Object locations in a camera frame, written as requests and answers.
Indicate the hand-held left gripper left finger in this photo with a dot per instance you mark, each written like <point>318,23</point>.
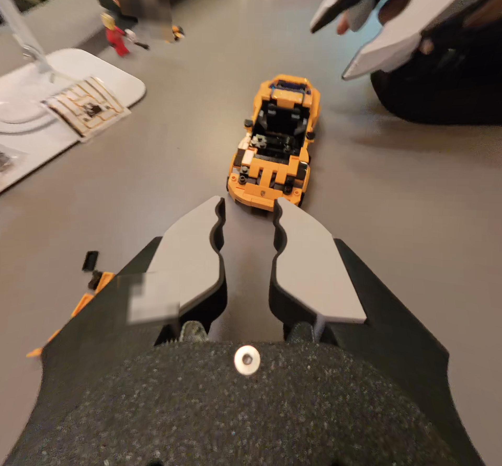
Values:
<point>188,254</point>

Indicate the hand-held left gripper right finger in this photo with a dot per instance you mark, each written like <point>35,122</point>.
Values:
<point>317,270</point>

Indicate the orange lego car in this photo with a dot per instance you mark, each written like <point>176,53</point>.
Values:
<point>286,97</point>

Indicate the white wooden book stand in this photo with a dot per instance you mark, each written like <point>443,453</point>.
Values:
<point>109,77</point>

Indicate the person's right forearm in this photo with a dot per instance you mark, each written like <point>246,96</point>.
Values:
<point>470,46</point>

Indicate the black flat lego tile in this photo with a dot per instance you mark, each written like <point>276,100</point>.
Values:
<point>90,261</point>

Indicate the pile of orange black lego pieces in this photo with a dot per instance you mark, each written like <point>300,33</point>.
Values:
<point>82,303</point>

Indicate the cluster of round lego pieces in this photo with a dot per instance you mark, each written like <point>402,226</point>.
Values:
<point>178,33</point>

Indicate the lego sticker sheet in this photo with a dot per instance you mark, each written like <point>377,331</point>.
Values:
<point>86,109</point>

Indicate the white lego helmet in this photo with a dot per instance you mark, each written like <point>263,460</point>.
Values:
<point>130,34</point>

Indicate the red lego minifigure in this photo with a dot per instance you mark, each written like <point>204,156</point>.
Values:
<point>117,40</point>

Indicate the black quilted cushion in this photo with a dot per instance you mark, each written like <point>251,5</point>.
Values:
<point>443,97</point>

